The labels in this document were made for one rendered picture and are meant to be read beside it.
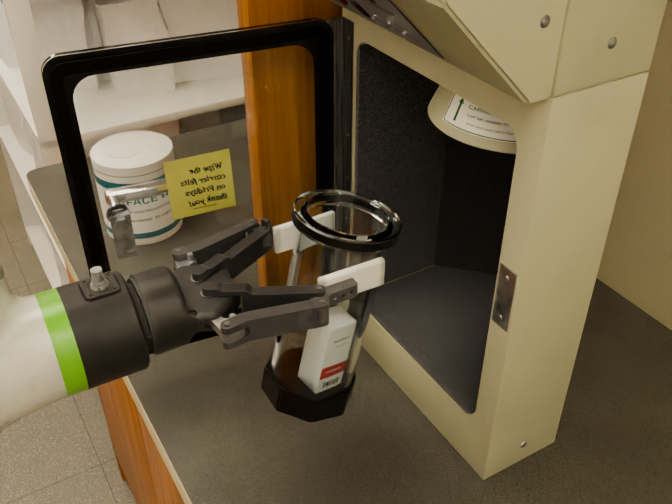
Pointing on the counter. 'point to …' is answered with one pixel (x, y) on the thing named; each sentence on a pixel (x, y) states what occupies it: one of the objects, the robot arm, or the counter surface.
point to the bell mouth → (470, 123)
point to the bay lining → (426, 173)
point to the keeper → (504, 297)
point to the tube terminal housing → (536, 223)
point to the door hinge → (343, 78)
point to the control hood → (495, 40)
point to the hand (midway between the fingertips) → (336, 252)
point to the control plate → (392, 21)
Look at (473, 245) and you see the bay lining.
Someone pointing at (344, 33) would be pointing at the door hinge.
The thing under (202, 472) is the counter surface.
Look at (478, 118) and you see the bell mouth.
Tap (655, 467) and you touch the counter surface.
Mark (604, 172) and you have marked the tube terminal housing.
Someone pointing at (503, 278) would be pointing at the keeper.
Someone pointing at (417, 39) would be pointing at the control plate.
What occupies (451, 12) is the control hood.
